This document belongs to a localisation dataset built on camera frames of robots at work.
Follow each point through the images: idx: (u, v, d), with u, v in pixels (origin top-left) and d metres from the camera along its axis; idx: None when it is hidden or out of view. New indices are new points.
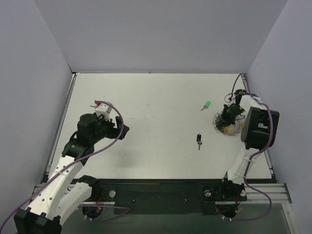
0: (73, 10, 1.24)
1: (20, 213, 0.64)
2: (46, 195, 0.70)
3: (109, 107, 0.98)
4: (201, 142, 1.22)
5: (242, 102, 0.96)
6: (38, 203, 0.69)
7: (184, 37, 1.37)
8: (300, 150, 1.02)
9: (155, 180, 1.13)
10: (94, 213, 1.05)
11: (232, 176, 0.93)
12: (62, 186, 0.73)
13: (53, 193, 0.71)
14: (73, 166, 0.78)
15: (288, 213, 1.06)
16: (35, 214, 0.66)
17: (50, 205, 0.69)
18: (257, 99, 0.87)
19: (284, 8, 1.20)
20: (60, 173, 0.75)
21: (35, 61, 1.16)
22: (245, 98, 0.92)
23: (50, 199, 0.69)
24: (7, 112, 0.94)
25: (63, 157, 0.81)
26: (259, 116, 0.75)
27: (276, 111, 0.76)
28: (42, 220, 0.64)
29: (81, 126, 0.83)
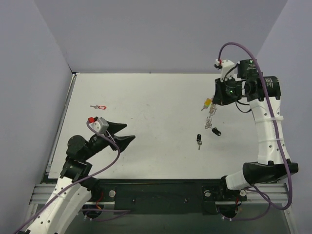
0: (73, 9, 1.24)
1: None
2: (44, 218, 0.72)
3: (103, 126, 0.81)
4: (201, 142, 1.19)
5: (252, 102, 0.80)
6: (36, 225, 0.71)
7: (184, 37, 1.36)
8: (299, 150, 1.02)
9: (156, 180, 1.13)
10: (94, 213, 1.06)
11: (232, 187, 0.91)
12: (60, 208, 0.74)
13: (51, 216, 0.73)
14: (71, 187, 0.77)
15: (288, 213, 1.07)
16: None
17: (48, 229, 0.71)
18: (277, 127, 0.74)
19: (284, 9, 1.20)
20: (58, 195, 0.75)
21: (34, 61, 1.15)
22: (261, 113, 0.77)
23: (49, 222, 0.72)
24: (7, 112, 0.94)
25: (62, 178, 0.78)
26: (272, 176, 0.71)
27: (297, 164, 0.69)
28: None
29: (71, 152, 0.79)
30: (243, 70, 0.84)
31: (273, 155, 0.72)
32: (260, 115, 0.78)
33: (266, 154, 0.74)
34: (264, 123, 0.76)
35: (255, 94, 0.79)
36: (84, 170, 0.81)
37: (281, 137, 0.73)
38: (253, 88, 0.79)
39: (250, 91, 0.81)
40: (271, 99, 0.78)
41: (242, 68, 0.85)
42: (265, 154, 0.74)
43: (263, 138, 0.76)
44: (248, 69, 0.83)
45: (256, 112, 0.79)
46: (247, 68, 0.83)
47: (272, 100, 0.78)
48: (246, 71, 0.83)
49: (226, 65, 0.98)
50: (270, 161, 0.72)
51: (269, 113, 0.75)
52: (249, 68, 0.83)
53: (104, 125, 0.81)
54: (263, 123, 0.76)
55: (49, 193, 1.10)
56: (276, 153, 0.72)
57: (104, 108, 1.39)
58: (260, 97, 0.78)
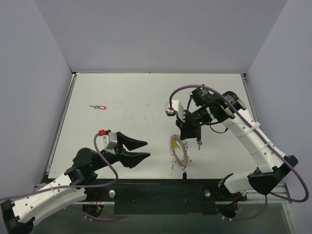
0: (72, 9, 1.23)
1: (5, 204, 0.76)
2: (30, 202, 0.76)
3: (109, 143, 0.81)
4: (201, 142, 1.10)
5: (225, 121, 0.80)
6: (21, 204, 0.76)
7: (184, 37, 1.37)
8: (300, 150, 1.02)
9: (156, 180, 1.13)
10: (94, 213, 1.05)
11: (234, 191, 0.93)
12: (46, 201, 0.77)
13: (35, 204, 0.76)
14: (65, 189, 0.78)
15: (288, 212, 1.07)
16: (12, 211, 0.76)
17: (27, 214, 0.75)
18: (260, 134, 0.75)
19: (284, 9, 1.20)
20: (51, 188, 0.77)
21: (34, 61, 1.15)
22: (240, 128, 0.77)
23: (30, 208, 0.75)
24: (7, 111, 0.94)
25: (65, 174, 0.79)
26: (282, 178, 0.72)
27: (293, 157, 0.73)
28: (12, 223, 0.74)
29: (80, 161, 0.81)
30: (201, 99, 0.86)
31: (273, 161, 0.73)
32: (240, 130, 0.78)
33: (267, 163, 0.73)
34: (247, 135, 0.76)
35: (225, 114, 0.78)
36: (86, 179, 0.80)
37: (267, 140, 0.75)
38: (220, 109, 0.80)
39: (219, 113, 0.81)
40: (242, 112, 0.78)
41: (197, 97, 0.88)
42: (265, 163, 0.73)
43: (254, 149, 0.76)
44: (204, 96, 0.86)
45: (235, 128, 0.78)
46: (202, 95, 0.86)
47: (244, 113, 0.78)
48: (203, 99, 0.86)
49: (176, 105, 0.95)
50: (273, 167, 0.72)
51: (247, 124, 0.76)
52: (204, 95, 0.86)
53: (111, 142, 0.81)
54: (246, 136, 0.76)
55: None
56: (272, 157, 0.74)
57: (104, 108, 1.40)
58: (230, 114, 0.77)
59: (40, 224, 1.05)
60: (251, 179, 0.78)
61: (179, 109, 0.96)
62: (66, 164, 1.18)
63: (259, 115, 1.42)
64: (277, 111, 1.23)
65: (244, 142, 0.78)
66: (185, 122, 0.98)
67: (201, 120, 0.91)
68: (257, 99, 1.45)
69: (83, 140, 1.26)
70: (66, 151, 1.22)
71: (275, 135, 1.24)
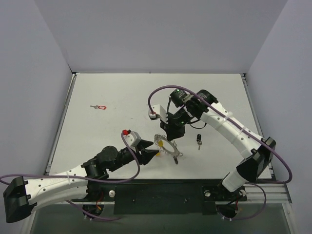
0: (72, 9, 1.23)
1: (18, 180, 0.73)
2: (45, 184, 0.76)
3: (135, 140, 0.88)
4: (201, 142, 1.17)
5: (202, 117, 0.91)
6: (34, 184, 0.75)
7: (184, 37, 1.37)
8: (300, 150, 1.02)
9: (156, 180, 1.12)
10: (94, 212, 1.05)
11: (232, 188, 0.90)
12: (59, 187, 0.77)
13: (49, 187, 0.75)
14: (79, 180, 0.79)
15: (288, 213, 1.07)
16: (23, 190, 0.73)
17: (38, 195, 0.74)
18: (234, 122, 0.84)
19: (284, 8, 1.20)
20: (68, 176, 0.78)
21: (34, 61, 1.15)
22: (215, 119, 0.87)
23: (43, 190, 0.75)
24: (6, 111, 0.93)
25: (82, 167, 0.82)
26: (262, 158, 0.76)
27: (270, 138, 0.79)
28: (22, 201, 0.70)
29: (103, 156, 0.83)
30: (179, 100, 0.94)
31: (248, 144, 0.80)
32: (216, 122, 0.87)
33: (245, 146, 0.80)
34: (223, 125, 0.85)
35: (200, 110, 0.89)
36: (100, 176, 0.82)
37: (242, 126, 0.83)
38: (195, 107, 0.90)
39: (195, 111, 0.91)
40: (214, 105, 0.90)
41: (175, 99, 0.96)
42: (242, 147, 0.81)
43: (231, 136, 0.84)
44: (181, 97, 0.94)
45: (211, 121, 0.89)
46: (179, 96, 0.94)
47: (218, 107, 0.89)
48: (181, 100, 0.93)
49: (158, 108, 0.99)
50: (251, 149, 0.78)
51: (221, 115, 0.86)
52: (181, 96, 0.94)
53: (137, 138, 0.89)
54: (223, 126, 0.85)
55: None
56: (249, 140, 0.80)
57: (104, 108, 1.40)
58: (204, 109, 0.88)
59: (40, 224, 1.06)
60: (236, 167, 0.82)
61: (162, 111, 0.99)
62: (66, 164, 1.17)
63: (259, 115, 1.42)
64: (277, 111, 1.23)
65: (223, 132, 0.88)
66: (168, 124, 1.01)
67: (182, 120, 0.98)
68: (257, 99, 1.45)
69: (83, 140, 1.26)
70: (66, 151, 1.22)
71: (275, 135, 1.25)
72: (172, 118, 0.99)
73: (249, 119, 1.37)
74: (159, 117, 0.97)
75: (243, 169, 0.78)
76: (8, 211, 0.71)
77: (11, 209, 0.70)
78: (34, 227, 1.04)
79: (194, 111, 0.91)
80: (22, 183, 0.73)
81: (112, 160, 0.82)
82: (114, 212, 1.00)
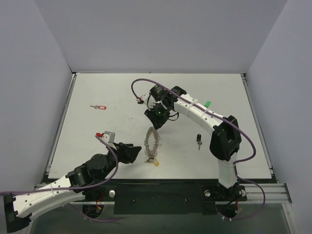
0: (72, 10, 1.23)
1: (7, 197, 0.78)
2: (30, 199, 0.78)
3: (110, 135, 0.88)
4: (201, 142, 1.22)
5: (175, 107, 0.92)
6: (21, 200, 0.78)
7: (184, 37, 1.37)
8: (301, 151, 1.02)
9: (156, 180, 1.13)
10: (94, 213, 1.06)
11: (227, 183, 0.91)
12: (45, 200, 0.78)
13: (34, 201, 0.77)
14: (64, 191, 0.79)
15: (288, 213, 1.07)
16: (12, 206, 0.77)
17: (25, 210, 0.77)
18: (198, 105, 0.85)
19: (284, 9, 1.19)
20: (51, 189, 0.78)
21: (34, 61, 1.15)
22: (183, 107, 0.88)
23: (29, 205, 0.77)
24: (6, 112, 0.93)
25: (66, 177, 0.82)
26: (224, 134, 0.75)
27: (232, 116, 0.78)
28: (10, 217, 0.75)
29: (91, 165, 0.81)
30: (155, 94, 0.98)
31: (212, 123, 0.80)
32: (185, 108, 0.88)
33: (209, 126, 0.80)
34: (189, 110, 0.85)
35: (171, 102, 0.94)
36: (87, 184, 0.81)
37: (205, 108, 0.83)
38: (167, 99, 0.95)
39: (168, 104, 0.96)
40: (184, 96, 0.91)
41: (154, 93, 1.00)
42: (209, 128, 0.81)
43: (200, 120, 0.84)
44: (159, 91, 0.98)
45: (183, 110, 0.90)
46: (157, 91, 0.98)
47: (185, 95, 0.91)
48: (157, 94, 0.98)
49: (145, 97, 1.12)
50: (213, 127, 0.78)
51: (187, 102, 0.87)
52: (158, 90, 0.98)
53: (111, 133, 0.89)
54: (190, 111, 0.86)
55: None
56: (213, 120, 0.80)
57: (104, 108, 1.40)
58: (174, 101, 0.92)
59: (40, 224, 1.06)
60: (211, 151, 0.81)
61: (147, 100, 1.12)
62: (66, 165, 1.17)
63: (259, 115, 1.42)
64: (277, 111, 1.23)
65: (193, 118, 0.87)
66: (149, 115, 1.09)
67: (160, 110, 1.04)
68: (257, 99, 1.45)
69: (83, 140, 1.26)
70: (66, 151, 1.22)
71: (275, 135, 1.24)
72: (153, 107, 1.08)
73: (249, 119, 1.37)
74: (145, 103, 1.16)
75: (213, 148, 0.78)
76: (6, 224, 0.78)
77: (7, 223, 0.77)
78: (34, 227, 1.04)
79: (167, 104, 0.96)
80: (10, 200, 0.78)
81: (101, 167, 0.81)
82: (114, 212, 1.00)
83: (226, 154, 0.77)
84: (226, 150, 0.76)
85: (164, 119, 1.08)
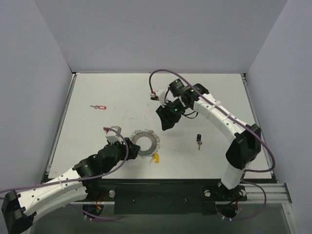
0: (72, 11, 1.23)
1: (10, 195, 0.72)
2: (37, 193, 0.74)
3: (118, 128, 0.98)
4: (201, 142, 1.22)
5: (194, 106, 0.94)
6: (27, 195, 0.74)
7: (184, 37, 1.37)
8: (300, 151, 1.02)
9: (156, 180, 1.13)
10: (94, 212, 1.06)
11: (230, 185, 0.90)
12: (53, 194, 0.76)
13: (43, 196, 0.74)
14: (72, 183, 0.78)
15: (288, 213, 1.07)
16: (17, 203, 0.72)
17: (33, 205, 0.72)
18: (221, 108, 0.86)
19: (284, 9, 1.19)
20: (59, 182, 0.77)
21: (34, 61, 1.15)
22: (204, 107, 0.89)
23: (37, 200, 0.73)
24: (6, 112, 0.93)
25: (73, 170, 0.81)
26: (245, 142, 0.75)
27: (255, 124, 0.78)
28: (17, 214, 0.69)
29: (104, 152, 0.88)
30: (175, 90, 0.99)
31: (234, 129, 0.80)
32: (205, 109, 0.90)
33: (230, 131, 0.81)
34: (211, 112, 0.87)
35: (192, 101, 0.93)
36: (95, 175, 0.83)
37: (228, 113, 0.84)
38: (187, 97, 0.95)
39: (188, 102, 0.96)
40: (205, 96, 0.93)
41: (172, 88, 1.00)
42: (229, 133, 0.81)
43: (220, 123, 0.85)
44: (178, 87, 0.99)
45: (202, 109, 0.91)
46: (177, 87, 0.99)
47: (207, 96, 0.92)
48: (177, 89, 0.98)
49: (159, 93, 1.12)
50: (235, 134, 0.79)
51: (209, 103, 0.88)
52: (178, 87, 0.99)
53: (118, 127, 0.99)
54: (211, 113, 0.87)
55: None
56: (234, 126, 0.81)
57: (104, 108, 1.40)
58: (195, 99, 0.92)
59: (40, 224, 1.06)
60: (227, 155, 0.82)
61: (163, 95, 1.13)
62: (66, 164, 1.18)
63: (259, 115, 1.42)
64: (277, 111, 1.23)
65: (213, 120, 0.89)
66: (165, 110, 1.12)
67: (176, 107, 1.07)
68: (257, 99, 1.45)
69: (83, 140, 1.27)
70: (66, 151, 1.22)
71: (275, 135, 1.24)
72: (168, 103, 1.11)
73: (249, 119, 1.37)
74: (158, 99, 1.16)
75: (231, 154, 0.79)
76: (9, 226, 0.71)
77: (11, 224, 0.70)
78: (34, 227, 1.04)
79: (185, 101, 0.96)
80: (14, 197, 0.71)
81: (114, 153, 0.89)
82: (114, 212, 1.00)
83: (241, 163, 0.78)
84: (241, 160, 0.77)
85: (177, 117, 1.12)
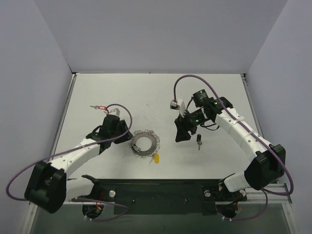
0: (72, 11, 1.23)
1: (39, 165, 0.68)
2: (67, 157, 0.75)
3: (117, 110, 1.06)
4: (201, 142, 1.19)
5: (216, 119, 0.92)
6: (58, 160, 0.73)
7: (184, 38, 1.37)
8: (301, 151, 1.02)
9: (156, 180, 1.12)
10: (94, 213, 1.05)
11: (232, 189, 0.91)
12: (81, 157, 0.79)
13: (74, 158, 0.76)
14: (94, 146, 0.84)
15: (288, 213, 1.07)
16: (52, 168, 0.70)
17: (68, 167, 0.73)
18: (244, 125, 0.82)
19: (284, 9, 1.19)
20: (83, 146, 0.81)
21: (34, 61, 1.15)
22: (226, 121, 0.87)
23: (71, 162, 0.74)
24: (6, 112, 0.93)
25: (87, 138, 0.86)
26: (266, 163, 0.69)
27: (280, 145, 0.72)
28: (57, 175, 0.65)
29: (109, 117, 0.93)
30: (198, 100, 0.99)
31: (255, 147, 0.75)
32: (227, 124, 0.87)
33: (251, 149, 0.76)
34: (233, 126, 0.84)
35: (214, 113, 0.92)
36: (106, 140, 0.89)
37: (251, 130, 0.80)
38: (211, 108, 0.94)
39: (211, 113, 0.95)
40: (229, 110, 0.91)
41: (195, 98, 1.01)
42: (249, 150, 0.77)
43: (241, 139, 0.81)
44: (202, 98, 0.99)
45: (224, 124, 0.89)
46: (200, 97, 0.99)
47: (231, 110, 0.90)
48: (201, 100, 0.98)
49: (181, 102, 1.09)
50: (256, 152, 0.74)
51: (232, 117, 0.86)
52: (202, 97, 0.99)
53: (118, 110, 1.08)
54: (232, 128, 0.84)
55: None
56: (257, 144, 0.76)
57: (104, 108, 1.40)
58: (218, 112, 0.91)
59: (40, 224, 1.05)
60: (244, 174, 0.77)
61: (183, 106, 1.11)
62: None
63: (259, 115, 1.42)
64: (278, 111, 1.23)
65: (234, 135, 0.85)
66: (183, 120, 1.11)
67: (197, 118, 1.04)
68: (257, 99, 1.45)
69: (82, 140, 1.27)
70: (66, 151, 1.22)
71: (275, 135, 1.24)
72: (186, 114, 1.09)
73: (249, 119, 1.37)
74: (178, 108, 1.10)
75: (249, 173, 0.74)
76: (46, 198, 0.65)
77: (50, 191, 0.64)
78: (34, 227, 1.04)
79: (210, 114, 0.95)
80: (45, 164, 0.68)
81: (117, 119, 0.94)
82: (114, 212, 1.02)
83: (258, 184, 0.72)
84: (259, 180, 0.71)
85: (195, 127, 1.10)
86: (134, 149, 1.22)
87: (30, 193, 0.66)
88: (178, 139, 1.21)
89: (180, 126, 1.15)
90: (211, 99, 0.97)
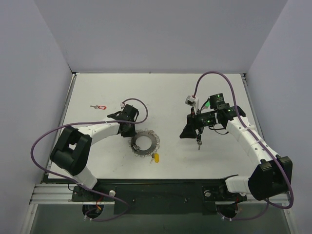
0: (72, 11, 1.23)
1: (68, 129, 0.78)
2: (92, 127, 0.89)
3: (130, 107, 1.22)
4: (201, 142, 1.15)
5: (227, 126, 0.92)
6: (84, 127, 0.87)
7: (184, 37, 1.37)
8: (301, 151, 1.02)
9: (156, 180, 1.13)
10: (94, 213, 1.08)
11: (231, 189, 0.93)
12: (103, 129, 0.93)
13: (98, 128, 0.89)
14: (115, 124, 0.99)
15: (288, 213, 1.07)
16: (78, 133, 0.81)
17: (92, 134, 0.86)
18: (253, 133, 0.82)
19: (284, 9, 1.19)
20: (105, 122, 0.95)
21: (33, 61, 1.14)
22: (236, 128, 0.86)
23: (95, 131, 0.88)
24: (6, 112, 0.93)
25: (108, 117, 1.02)
26: (270, 173, 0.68)
27: (287, 157, 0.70)
28: (84, 139, 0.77)
29: (127, 107, 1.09)
30: (214, 102, 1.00)
31: (262, 156, 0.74)
32: (237, 130, 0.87)
33: (256, 157, 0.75)
34: (242, 134, 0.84)
35: (226, 118, 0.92)
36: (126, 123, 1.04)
37: (259, 138, 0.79)
38: (224, 115, 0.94)
39: (223, 119, 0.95)
40: (242, 118, 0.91)
41: (211, 101, 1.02)
42: (256, 158, 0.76)
43: (248, 146, 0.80)
44: (218, 102, 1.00)
45: (235, 130, 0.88)
46: (216, 101, 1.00)
47: (244, 119, 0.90)
48: (216, 103, 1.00)
49: (197, 100, 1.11)
50: (261, 160, 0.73)
51: (243, 125, 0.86)
52: (218, 101, 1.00)
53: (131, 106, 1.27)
54: (242, 135, 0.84)
55: (50, 193, 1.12)
56: (263, 153, 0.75)
57: (104, 108, 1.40)
58: (229, 118, 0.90)
59: (39, 224, 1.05)
60: (248, 183, 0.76)
61: (198, 104, 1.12)
62: None
63: (259, 115, 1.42)
64: (277, 111, 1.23)
65: (242, 143, 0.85)
66: (193, 120, 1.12)
67: (209, 119, 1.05)
68: (257, 99, 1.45)
69: None
70: None
71: (275, 135, 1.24)
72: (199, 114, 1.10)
73: (249, 119, 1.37)
74: (192, 105, 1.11)
75: (253, 181, 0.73)
76: (71, 158, 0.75)
77: (76, 152, 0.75)
78: (34, 227, 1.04)
79: (222, 118, 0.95)
80: (72, 128, 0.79)
81: (136, 110, 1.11)
82: (114, 213, 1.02)
83: (261, 195, 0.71)
84: (261, 190, 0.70)
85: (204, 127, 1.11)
86: (134, 150, 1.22)
87: (57, 153, 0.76)
88: (183, 136, 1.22)
89: (189, 123, 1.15)
90: (227, 105, 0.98)
